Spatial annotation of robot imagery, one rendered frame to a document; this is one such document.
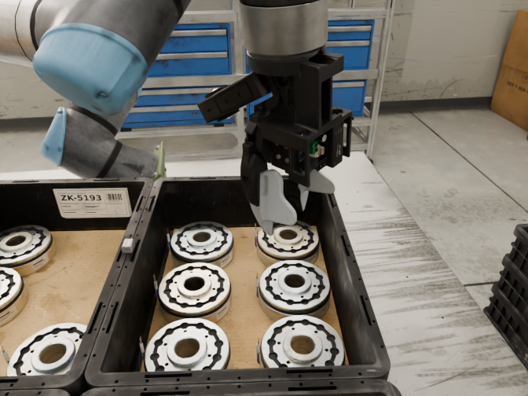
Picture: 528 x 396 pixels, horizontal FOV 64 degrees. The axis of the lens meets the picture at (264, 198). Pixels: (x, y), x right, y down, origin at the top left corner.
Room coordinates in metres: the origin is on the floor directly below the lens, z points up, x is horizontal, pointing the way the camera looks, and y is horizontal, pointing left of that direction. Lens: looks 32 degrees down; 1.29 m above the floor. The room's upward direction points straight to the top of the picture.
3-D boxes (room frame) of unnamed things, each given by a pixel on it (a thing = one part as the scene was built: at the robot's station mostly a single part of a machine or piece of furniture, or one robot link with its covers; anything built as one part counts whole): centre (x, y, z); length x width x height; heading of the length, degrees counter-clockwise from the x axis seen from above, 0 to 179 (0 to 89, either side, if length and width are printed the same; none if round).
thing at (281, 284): (0.45, -0.04, 0.86); 0.05 x 0.05 x 0.01
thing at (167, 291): (0.44, 0.10, 0.86); 0.10 x 0.10 x 0.01
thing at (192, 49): (2.33, 0.54, 0.60); 0.72 x 0.03 x 0.56; 97
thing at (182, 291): (0.44, 0.10, 0.86); 0.05 x 0.05 x 0.01
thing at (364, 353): (0.44, 0.03, 0.87); 0.40 x 0.30 x 0.11; 2
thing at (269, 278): (0.45, -0.04, 0.86); 0.10 x 0.10 x 0.01
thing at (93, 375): (0.44, 0.03, 0.92); 0.40 x 0.30 x 0.02; 2
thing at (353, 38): (2.44, -0.26, 0.60); 0.72 x 0.03 x 0.56; 97
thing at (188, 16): (2.41, 0.15, 0.91); 1.70 x 0.10 x 0.05; 97
